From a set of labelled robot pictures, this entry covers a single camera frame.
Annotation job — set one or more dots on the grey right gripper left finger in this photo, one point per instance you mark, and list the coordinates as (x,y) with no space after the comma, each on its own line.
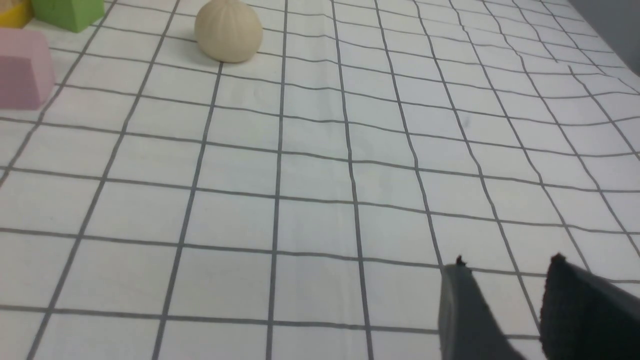
(466,326)

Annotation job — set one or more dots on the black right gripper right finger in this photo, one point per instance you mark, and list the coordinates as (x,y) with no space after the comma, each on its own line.
(584,317)

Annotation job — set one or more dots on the cream bun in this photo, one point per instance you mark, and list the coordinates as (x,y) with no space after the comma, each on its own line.
(228,31)

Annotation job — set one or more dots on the white grid tablecloth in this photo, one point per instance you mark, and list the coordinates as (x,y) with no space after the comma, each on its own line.
(300,205)

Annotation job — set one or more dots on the green cube block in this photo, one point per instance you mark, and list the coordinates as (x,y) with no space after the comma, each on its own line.
(71,15)

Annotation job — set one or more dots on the pink cube block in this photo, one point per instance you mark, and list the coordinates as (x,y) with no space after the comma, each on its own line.
(27,75)

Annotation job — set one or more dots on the yellow cube block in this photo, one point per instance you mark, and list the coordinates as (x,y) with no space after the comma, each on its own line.
(15,13)

